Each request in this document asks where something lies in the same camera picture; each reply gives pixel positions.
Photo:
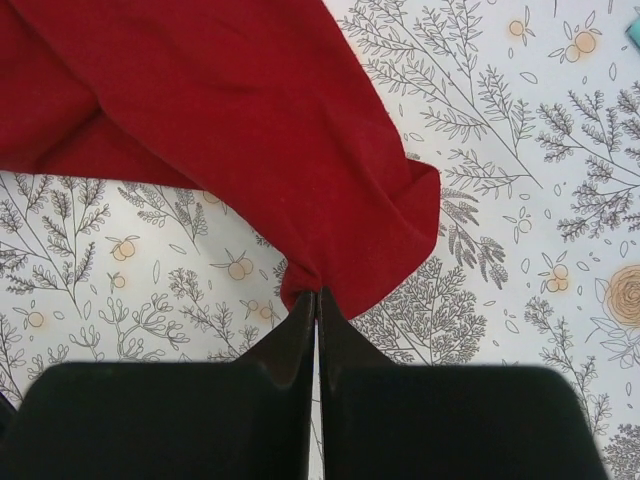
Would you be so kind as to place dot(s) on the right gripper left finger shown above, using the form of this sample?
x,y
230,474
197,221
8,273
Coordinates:
x,y
244,419

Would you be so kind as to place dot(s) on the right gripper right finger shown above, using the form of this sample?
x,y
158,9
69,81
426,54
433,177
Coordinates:
x,y
382,420

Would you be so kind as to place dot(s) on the red t shirt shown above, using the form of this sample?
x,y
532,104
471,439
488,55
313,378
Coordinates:
x,y
261,103

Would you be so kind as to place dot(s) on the folded teal t shirt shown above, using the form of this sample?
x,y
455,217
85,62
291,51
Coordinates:
x,y
633,32

